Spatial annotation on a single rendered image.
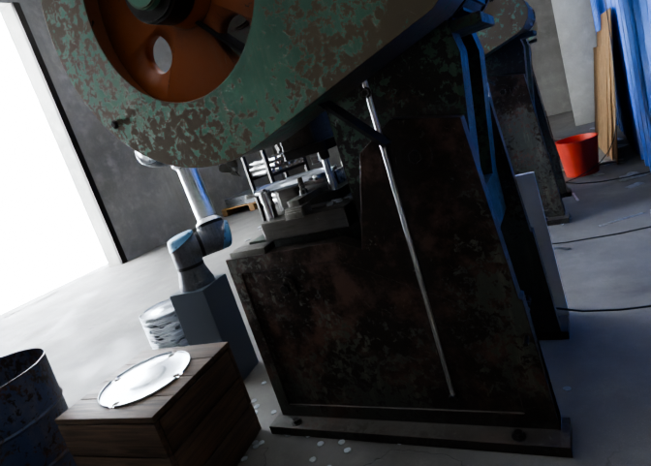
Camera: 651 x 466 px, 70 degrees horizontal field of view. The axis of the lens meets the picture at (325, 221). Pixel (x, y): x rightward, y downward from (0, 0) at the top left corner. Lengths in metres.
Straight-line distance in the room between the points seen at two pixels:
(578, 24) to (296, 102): 5.47
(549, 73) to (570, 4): 1.84
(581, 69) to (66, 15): 5.61
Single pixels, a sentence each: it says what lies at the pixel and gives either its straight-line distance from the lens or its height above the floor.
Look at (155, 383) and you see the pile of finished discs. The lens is 1.58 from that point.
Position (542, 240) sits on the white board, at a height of 0.33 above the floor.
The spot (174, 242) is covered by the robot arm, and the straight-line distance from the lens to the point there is 1.99.
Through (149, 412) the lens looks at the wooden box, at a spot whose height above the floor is 0.35.
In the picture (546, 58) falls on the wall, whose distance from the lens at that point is 7.95.
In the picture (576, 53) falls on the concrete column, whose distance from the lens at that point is 6.30.
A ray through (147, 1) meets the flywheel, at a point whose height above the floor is 1.29.
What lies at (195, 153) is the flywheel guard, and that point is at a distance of 1.19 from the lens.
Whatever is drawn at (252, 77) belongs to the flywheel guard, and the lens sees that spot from 1.06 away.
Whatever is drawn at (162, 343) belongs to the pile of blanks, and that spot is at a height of 0.10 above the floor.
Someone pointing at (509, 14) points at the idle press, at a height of 1.17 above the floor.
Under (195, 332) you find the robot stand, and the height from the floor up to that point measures 0.27.
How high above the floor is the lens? 0.94
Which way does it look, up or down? 12 degrees down
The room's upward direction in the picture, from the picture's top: 18 degrees counter-clockwise
